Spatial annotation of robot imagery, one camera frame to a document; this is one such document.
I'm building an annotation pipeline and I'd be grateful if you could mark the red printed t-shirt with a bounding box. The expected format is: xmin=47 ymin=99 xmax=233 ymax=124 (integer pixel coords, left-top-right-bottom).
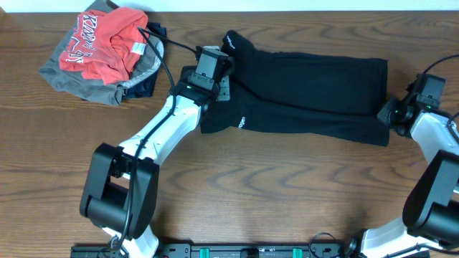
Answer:
xmin=59 ymin=7 xmax=148 ymax=85

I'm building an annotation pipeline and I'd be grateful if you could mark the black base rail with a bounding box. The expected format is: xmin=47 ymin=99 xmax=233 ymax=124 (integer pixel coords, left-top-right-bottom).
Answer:
xmin=70 ymin=242 xmax=359 ymax=258

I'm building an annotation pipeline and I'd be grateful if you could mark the dark navy folded garment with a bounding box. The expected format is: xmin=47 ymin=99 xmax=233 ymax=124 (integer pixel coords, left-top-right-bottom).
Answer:
xmin=122 ymin=22 xmax=166 ymax=99

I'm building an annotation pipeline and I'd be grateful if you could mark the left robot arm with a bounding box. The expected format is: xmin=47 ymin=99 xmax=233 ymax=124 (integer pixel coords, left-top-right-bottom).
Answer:
xmin=71 ymin=67 xmax=233 ymax=257

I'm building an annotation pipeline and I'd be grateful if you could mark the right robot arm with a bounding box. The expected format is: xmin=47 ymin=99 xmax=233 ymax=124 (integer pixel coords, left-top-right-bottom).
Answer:
xmin=342 ymin=72 xmax=458 ymax=257

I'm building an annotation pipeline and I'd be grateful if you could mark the black t-shirt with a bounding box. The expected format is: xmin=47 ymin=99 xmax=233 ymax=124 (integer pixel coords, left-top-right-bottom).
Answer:
xmin=200 ymin=30 xmax=389 ymax=146

